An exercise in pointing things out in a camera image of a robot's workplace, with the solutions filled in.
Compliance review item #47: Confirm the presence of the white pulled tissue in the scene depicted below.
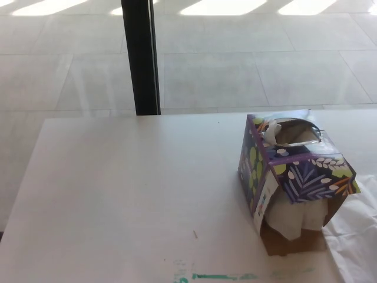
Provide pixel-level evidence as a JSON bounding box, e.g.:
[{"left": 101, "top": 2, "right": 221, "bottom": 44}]
[{"left": 322, "top": 173, "right": 377, "bottom": 283}]

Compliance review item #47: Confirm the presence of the purple floral tissue box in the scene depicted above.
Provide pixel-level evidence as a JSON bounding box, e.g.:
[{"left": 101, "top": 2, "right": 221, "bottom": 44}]
[{"left": 237, "top": 108, "right": 362, "bottom": 257}]

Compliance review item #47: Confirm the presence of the black window post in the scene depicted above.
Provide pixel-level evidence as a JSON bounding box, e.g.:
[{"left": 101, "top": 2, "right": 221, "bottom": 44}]
[{"left": 120, "top": 0, "right": 162, "bottom": 116}]

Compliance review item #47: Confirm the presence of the white tissue stack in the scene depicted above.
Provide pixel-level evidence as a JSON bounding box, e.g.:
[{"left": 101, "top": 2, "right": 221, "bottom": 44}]
[{"left": 266, "top": 198, "right": 329, "bottom": 241}]

